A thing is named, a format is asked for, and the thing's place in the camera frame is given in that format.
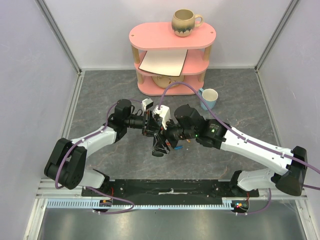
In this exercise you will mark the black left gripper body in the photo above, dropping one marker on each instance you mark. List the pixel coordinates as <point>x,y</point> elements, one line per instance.
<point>146,127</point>

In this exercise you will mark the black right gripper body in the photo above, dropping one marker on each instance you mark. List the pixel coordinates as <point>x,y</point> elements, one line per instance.
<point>164,135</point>

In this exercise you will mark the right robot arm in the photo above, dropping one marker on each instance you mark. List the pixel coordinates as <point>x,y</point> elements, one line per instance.
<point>284,167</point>

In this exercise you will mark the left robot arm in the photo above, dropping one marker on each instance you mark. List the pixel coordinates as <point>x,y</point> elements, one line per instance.
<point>67,162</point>

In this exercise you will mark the beige bird-painted bowl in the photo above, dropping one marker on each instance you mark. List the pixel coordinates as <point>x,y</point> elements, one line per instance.
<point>163,81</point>

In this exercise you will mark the light blue mug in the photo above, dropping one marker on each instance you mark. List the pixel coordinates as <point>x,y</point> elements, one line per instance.
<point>210,97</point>

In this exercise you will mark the white square plate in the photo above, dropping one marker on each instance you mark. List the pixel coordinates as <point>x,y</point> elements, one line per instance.
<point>168,62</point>

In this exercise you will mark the pink three-tier shelf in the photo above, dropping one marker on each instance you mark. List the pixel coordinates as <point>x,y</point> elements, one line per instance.
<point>160,36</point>

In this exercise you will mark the beige ceramic mug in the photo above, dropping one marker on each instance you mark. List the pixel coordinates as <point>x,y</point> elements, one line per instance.
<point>184,21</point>

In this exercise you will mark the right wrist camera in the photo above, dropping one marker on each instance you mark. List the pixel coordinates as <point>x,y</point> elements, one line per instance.
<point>164,115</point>

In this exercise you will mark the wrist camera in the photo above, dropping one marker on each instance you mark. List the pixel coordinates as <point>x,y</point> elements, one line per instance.
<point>146,104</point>
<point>164,115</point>

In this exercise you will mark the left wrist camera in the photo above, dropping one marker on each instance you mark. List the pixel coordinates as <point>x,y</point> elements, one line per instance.
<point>146,104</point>

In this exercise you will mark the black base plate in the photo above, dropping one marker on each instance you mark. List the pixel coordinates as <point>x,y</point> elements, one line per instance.
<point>174,191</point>

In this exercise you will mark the white cable duct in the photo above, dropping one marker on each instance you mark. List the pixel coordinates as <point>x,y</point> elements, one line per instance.
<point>96,204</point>

